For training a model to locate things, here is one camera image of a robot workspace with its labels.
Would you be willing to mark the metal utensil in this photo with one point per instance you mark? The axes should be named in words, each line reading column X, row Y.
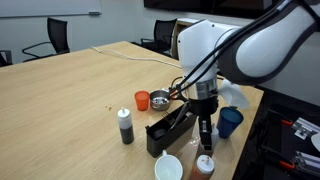
column 180, row 115

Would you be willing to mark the black clamp orange tip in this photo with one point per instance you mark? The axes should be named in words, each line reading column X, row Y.
column 286, row 164
column 285, row 122

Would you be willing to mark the black wall screen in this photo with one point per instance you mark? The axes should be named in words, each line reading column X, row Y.
column 200, row 5

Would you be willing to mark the black mesh office chair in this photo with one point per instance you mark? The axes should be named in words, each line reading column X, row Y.
column 164, row 31

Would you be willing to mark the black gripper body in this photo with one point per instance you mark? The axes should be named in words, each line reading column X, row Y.
column 204, row 106

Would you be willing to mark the whiteboard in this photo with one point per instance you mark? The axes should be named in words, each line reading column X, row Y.
column 50, row 6

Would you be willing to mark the aluminium bracket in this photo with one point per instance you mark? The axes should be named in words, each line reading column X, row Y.
column 305, row 128
column 306, row 160

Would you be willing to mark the large orange plastic cup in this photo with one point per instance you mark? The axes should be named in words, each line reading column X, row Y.
column 142, row 101

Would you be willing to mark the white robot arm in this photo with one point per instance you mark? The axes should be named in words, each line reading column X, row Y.
column 266, row 50

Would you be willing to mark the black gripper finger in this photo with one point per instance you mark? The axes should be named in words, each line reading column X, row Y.
column 202, row 131
column 209, row 136

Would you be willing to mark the white cup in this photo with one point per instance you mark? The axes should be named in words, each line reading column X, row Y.
column 168, row 168

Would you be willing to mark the black fork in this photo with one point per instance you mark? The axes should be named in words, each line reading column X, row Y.
column 166, row 116

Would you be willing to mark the orange sauce bottle white cap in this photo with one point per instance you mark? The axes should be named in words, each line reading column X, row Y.
column 203, row 165

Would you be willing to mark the blue plastic cup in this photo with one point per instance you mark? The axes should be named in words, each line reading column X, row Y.
column 228, row 125

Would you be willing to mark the white disc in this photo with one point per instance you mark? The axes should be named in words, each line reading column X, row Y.
column 316, row 141

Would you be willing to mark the black plastic tray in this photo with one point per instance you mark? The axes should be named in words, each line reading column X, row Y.
column 163, row 143

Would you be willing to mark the small brown crumbs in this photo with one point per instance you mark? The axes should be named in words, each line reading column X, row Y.
column 108, row 107

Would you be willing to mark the dark sauce bottle white cap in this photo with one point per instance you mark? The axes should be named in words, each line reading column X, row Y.
column 126, row 133

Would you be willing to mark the whiteboard eraser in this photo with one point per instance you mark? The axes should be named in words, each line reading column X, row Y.
column 94, row 13

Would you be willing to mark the clear sauce bottle white cap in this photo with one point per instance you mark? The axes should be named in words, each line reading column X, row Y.
column 216, row 133

